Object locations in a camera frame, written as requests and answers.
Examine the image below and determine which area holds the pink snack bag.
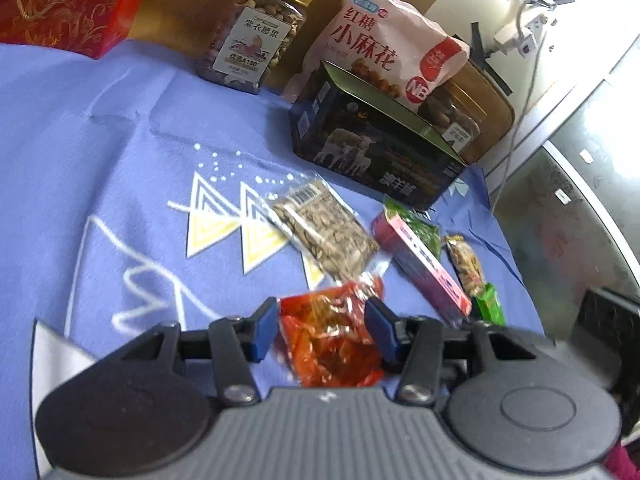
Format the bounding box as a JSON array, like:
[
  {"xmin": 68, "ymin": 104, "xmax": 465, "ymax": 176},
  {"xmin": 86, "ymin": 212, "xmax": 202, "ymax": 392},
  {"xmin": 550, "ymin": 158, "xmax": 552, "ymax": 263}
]
[{"xmin": 282, "ymin": 0, "xmax": 471, "ymax": 116}]

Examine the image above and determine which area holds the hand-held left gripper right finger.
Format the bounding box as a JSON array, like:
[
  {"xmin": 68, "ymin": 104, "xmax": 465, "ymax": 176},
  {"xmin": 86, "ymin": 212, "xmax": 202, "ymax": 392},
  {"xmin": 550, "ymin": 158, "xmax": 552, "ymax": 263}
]
[{"xmin": 364, "ymin": 297, "xmax": 548, "ymax": 406}]

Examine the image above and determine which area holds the red gift box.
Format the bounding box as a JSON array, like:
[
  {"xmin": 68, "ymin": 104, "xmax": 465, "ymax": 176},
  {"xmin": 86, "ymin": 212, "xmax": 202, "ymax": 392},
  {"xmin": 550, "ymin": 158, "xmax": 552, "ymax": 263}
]
[{"xmin": 0, "ymin": 0, "xmax": 161, "ymax": 61}]

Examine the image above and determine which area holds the white power cable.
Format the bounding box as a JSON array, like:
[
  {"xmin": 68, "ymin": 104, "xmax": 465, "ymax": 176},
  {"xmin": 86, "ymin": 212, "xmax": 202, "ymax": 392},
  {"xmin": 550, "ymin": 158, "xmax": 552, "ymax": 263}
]
[{"xmin": 487, "ymin": 0, "xmax": 546, "ymax": 211}]

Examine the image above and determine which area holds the dark nut jar gold lid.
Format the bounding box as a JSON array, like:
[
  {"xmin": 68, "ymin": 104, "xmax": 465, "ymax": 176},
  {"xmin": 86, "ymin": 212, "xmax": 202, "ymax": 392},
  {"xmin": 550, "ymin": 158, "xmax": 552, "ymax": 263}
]
[{"xmin": 417, "ymin": 80, "xmax": 493, "ymax": 163}]

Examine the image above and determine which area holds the pink snack box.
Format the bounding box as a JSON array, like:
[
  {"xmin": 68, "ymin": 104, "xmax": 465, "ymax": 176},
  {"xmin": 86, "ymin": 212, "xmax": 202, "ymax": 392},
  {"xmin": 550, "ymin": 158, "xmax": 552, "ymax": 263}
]
[{"xmin": 372, "ymin": 210, "xmax": 473, "ymax": 323}]

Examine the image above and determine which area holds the sunflower seed packet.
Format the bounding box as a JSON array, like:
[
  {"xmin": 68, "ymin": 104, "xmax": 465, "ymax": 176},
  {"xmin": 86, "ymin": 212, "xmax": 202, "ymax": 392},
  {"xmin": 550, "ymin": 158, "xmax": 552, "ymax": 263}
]
[{"xmin": 262, "ymin": 172, "xmax": 393, "ymax": 283}]

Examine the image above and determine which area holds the black tape strip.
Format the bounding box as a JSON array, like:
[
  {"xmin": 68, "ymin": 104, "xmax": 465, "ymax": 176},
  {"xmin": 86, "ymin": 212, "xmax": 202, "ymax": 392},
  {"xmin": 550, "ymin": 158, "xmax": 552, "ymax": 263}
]
[{"xmin": 470, "ymin": 22, "xmax": 515, "ymax": 97}]

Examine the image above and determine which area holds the black cardboard box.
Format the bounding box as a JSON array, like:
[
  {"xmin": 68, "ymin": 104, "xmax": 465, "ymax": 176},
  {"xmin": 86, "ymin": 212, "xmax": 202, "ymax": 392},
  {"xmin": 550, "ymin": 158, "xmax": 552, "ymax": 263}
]
[{"xmin": 289, "ymin": 60, "xmax": 468, "ymax": 211}]

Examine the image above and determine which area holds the black mesh object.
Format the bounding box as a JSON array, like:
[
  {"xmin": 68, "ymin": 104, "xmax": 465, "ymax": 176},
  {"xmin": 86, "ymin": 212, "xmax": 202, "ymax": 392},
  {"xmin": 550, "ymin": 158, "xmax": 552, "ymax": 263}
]
[{"xmin": 575, "ymin": 287, "xmax": 640, "ymax": 396}]

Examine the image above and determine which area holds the white power strip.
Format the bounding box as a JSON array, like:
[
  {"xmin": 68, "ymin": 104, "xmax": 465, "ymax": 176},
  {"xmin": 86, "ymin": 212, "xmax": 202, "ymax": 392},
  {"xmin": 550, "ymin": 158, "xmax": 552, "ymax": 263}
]
[{"xmin": 492, "ymin": 7, "xmax": 561, "ymax": 58}]

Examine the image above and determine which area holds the light nut jar gold lid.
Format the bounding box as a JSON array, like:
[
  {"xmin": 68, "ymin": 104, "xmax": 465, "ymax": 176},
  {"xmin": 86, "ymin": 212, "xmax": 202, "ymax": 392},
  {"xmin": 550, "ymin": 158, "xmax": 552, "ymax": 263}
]
[{"xmin": 194, "ymin": 0, "xmax": 315, "ymax": 96}]

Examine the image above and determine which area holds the blue printed bed sheet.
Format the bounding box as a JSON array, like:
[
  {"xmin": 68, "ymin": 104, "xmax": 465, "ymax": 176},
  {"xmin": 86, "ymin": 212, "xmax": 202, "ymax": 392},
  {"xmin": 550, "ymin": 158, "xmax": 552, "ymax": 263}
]
[{"xmin": 0, "ymin": 40, "xmax": 546, "ymax": 480}]

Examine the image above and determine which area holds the brown padded headboard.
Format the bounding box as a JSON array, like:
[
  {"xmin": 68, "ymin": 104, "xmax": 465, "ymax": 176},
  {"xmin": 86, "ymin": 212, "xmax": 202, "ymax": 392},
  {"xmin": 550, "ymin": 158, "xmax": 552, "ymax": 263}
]
[{"xmin": 450, "ymin": 57, "xmax": 516, "ymax": 166}]

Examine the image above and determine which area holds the small bright green packet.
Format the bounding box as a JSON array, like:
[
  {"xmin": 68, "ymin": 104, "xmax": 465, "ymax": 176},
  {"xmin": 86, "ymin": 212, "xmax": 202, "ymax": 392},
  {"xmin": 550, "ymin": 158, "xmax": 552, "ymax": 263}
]
[{"xmin": 472, "ymin": 282, "xmax": 507, "ymax": 326}]

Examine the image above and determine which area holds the magenta cloth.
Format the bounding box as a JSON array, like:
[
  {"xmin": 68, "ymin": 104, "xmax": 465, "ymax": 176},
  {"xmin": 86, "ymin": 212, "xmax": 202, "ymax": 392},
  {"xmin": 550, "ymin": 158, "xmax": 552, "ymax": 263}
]
[{"xmin": 605, "ymin": 440, "xmax": 640, "ymax": 480}]

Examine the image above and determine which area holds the green snack packet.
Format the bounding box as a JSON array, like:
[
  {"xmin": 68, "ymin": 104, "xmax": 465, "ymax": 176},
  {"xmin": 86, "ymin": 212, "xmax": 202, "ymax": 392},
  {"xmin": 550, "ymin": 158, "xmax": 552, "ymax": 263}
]
[{"xmin": 384, "ymin": 199, "xmax": 443, "ymax": 261}]

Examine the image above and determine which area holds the yellow peanut snack packet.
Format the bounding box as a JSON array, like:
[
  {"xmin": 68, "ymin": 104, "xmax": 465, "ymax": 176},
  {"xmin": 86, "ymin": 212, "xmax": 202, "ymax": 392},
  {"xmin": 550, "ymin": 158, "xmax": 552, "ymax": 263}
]
[{"xmin": 444, "ymin": 234, "xmax": 486, "ymax": 301}]

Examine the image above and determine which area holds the red snack packet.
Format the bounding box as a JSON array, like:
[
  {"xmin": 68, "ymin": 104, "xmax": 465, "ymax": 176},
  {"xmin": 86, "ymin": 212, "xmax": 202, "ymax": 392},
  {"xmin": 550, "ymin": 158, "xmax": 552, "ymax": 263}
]
[{"xmin": 277, "ymin": 275, "xmax": 386, "ymax": 388}]

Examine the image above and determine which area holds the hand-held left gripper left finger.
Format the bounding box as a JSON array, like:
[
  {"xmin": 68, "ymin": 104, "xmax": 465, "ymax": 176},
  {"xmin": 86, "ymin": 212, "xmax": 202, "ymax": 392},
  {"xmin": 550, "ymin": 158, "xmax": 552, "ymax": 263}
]
[{"xmin": 97, "ymin": 297, "xmax": 278, "ymax": 407}]

